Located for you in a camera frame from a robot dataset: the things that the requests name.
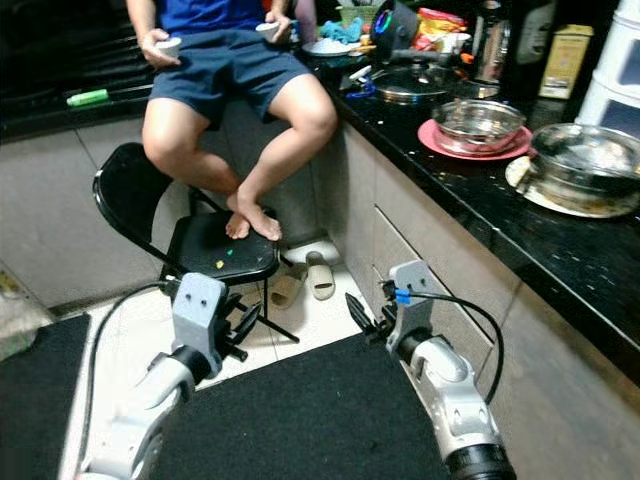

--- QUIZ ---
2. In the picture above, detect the pink plate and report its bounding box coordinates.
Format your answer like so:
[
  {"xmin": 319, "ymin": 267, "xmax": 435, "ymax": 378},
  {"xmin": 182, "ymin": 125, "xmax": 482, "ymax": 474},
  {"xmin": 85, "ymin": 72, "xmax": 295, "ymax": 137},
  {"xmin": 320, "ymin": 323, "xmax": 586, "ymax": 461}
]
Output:
[{"xmin": 417, "ymin": 118, "xmax": 533, "ymax": 162}]

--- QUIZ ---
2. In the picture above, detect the floral print plate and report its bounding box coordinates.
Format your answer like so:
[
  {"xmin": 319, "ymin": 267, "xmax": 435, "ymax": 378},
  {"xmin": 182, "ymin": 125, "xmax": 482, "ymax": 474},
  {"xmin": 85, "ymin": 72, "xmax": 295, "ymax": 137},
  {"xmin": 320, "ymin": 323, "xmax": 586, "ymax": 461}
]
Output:
[{"xmin": 505, "ymin": 155, "xmax": 640, "ymax": 220}]

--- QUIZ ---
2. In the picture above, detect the person's right hand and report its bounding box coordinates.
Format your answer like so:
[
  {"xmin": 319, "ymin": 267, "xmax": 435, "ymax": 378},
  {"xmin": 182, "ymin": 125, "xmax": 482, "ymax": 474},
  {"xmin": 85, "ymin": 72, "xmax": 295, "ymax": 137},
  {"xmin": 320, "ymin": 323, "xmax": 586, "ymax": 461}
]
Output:
[{"xmin": 140, "ymin": 28, "xmax": 184, "ymax": 71}]

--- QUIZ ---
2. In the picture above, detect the person's left hand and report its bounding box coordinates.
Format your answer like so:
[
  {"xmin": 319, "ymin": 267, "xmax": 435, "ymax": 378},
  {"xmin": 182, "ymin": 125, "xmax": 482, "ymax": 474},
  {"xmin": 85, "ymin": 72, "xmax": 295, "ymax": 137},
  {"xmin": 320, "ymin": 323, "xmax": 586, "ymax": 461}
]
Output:
[{"xmin": 257, "ymin": 8, "xmax": 293, "ymax": 43}]

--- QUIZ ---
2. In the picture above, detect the beige slipper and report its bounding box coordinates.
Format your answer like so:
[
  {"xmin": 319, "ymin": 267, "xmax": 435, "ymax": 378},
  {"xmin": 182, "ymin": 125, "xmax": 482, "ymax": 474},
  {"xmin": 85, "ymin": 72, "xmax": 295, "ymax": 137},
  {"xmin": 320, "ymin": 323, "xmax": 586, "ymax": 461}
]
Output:
[
  {"xmin": 267, "ymin": 262, "xmax": 306, "ymax": 309},
  {"xmin": 304, "ymin": 250, "xmax": 337, "ymax": 302}
]

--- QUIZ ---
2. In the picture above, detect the black folding chair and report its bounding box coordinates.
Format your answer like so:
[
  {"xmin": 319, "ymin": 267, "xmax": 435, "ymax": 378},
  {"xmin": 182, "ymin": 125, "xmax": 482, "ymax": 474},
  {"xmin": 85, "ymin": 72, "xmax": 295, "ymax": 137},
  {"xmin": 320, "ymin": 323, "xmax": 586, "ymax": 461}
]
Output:
[{"xmin": 92, "ymin": 142, "xmax": 301, "ymax": 346}]

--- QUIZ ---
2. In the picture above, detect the black floor mat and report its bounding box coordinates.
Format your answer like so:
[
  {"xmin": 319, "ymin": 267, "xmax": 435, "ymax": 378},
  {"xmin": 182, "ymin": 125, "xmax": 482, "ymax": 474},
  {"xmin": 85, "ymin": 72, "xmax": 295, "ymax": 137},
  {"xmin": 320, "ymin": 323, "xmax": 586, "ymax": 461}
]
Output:
[
  {"xmin": 155, "ymin": 332, "xmax": 456, "ymax": 480},
  {"xmin": 0, "ymin": 313, "xmax": 93, "ymax": 480}
]

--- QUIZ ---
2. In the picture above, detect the steel bowl with rim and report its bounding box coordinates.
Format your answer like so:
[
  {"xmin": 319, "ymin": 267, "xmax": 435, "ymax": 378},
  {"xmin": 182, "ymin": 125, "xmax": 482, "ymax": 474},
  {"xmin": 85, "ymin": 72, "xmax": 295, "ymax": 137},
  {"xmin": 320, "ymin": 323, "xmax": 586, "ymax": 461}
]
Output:
[{"xmin": 432, "ymin": 98, "xmax": 526, "ymax": 155}]

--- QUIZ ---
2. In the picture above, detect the black pan with glass lid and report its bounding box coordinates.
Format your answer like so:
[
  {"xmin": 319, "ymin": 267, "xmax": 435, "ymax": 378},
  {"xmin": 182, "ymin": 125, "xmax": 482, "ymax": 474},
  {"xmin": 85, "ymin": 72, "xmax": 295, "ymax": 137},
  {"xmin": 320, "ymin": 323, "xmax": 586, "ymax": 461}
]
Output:
[{"xmin": 370, "ymin": 48, "xmax": 461, "ymax": 106}]

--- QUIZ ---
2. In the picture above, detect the large stainless steel bowl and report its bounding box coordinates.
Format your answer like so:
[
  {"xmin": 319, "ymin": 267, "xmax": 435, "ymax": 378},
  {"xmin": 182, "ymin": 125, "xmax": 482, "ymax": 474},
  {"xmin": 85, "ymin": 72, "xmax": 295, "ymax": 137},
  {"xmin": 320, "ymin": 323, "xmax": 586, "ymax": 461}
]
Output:
[{"xmin": 525, "ymin": 122, "xmax": 640, "ymax": 213}]

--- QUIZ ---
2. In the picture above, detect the person in blue clothes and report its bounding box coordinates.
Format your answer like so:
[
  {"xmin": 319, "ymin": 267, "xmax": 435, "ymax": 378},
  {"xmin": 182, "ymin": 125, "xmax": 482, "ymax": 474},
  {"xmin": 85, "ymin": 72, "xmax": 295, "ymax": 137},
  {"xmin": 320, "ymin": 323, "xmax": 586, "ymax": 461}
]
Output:
[{"xmin": 125, "ymin": 0, "xmax": 339, "ymax": 243}]

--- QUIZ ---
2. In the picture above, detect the white plate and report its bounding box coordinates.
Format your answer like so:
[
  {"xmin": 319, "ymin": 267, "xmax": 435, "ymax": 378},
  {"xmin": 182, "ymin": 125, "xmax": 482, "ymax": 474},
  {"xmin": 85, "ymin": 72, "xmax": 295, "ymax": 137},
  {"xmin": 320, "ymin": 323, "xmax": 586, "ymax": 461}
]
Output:
[{"xmin": 302, "ymin": 38, "xmax": 356, "ymax": 58}]

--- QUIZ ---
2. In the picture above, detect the black round speaker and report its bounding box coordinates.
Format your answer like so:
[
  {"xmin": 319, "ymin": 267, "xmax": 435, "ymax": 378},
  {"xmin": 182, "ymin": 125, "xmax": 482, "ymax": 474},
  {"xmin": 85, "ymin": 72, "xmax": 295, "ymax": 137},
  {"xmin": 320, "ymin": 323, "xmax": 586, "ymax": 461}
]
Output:
[{"xmin": 370, "ymin": 0, "xmax": 421, "ymax": 59}]

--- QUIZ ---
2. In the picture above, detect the blue cloth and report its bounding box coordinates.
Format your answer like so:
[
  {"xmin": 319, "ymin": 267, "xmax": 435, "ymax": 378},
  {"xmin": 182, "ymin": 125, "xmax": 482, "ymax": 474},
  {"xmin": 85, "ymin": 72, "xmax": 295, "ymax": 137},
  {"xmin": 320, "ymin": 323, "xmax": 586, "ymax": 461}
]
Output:
[{"xmin": 325, "ymin": 18, "xmax": 366, "ymax": 46}]

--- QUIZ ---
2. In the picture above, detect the steel kettle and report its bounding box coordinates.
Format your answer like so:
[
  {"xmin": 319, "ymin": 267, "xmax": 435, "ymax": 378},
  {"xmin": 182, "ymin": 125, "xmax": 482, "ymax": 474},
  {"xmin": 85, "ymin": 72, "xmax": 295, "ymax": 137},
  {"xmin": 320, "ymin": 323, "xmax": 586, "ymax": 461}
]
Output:
[{"xmin": 470, "ymin": 0, "xmax": 513, "ymax": 86}]

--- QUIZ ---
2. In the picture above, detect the green plastic tube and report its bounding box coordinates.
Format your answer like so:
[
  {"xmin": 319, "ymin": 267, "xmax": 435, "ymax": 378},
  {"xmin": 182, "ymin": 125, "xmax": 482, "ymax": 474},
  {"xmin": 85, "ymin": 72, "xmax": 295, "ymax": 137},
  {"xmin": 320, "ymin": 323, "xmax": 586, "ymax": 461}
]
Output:
[{"xmin": 66, "ymin": 88, "xmax": 111, "ymax": 108}]

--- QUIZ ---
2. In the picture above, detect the red yellow snack bag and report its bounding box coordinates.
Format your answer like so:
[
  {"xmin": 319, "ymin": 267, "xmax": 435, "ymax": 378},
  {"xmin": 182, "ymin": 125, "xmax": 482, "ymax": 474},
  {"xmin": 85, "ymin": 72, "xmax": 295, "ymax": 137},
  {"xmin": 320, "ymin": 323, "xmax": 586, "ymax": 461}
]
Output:
[{"xmin": 415, "ymin": 8, "xmax": 471, "ymax": 53}]

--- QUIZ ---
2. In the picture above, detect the green plastic basket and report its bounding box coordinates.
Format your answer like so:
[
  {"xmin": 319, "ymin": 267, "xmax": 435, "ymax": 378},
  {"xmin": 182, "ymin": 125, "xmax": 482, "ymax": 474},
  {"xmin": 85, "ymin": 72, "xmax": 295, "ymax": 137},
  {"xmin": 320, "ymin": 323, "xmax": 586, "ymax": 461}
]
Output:
[{"xmin": 335, "ymin": 0, "xmax": 383, "ymax": 26}]

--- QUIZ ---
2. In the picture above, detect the dark bottle white label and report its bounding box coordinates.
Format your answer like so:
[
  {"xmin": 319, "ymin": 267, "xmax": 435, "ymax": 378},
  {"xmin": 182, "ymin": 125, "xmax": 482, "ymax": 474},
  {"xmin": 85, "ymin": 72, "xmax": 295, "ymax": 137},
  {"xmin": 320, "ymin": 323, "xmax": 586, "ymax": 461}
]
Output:
[{"xmin": 510, "ymin": 0, "xmax": 561, "ymax": 96}]

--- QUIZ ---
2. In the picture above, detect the yellow printed box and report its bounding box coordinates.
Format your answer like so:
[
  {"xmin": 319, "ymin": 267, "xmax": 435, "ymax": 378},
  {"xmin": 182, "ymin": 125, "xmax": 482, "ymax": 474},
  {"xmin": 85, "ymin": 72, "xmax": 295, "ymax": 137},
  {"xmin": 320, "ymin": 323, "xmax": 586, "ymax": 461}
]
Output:
[{"xmin": 538, "ymin": 24, "xmax": 595, "ymax": 100}]

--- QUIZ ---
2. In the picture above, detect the white tiered food container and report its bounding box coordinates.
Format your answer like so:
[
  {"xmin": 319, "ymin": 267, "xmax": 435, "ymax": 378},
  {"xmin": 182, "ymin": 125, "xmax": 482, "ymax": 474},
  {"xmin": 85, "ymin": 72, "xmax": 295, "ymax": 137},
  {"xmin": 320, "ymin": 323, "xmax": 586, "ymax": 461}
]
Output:
[{"xmin": 575, "ymin": 0, "xmax": 640, "ymax": 139}]

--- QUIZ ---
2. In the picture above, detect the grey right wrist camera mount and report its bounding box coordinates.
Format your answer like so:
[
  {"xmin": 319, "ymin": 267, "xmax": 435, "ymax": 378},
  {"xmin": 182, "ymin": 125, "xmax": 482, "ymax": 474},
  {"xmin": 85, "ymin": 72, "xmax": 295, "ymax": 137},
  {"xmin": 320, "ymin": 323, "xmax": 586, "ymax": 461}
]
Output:
[{"xmin": 385, "ymin": 260, "xmax": 436, "ymax": 356}]

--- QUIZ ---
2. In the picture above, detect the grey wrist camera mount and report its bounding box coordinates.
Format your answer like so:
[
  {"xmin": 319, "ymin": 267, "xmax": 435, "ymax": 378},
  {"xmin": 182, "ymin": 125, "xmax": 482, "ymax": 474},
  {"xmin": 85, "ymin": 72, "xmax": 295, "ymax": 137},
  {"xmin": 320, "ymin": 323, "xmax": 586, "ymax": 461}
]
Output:
[
  {"xmin": 168, "ymin": 272, "xmax": 227, "ymax": 381},
  {"xmin": 385, "ymin": 260, "xmax": 436, "ymax": 356}
]

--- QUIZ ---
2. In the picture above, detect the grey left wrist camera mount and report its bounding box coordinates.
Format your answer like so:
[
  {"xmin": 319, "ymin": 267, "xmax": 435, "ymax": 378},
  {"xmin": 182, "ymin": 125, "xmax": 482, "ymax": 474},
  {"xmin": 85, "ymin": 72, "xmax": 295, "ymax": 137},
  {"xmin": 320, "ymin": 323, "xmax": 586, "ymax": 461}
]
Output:
[{"xmin": 168, "ymin": 272, "xmax": 227, "ymax": 381}]

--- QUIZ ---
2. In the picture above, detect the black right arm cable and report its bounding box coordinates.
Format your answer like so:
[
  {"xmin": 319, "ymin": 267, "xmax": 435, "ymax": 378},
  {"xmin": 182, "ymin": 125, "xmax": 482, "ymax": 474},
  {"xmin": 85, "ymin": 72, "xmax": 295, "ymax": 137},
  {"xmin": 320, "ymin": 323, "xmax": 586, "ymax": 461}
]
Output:
[{"xmin": 408, "ymin": 290, "xmax": 505, "ymax": 404}]

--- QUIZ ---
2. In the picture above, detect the blue handled utensil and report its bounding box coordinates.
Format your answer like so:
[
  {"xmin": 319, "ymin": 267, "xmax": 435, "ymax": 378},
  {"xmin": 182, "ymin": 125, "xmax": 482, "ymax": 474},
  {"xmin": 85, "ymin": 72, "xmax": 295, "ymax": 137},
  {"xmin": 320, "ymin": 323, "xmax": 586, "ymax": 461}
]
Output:
[{"xmin": 345, "ymin": 65, "xmax": 379, "ymax": 101}]

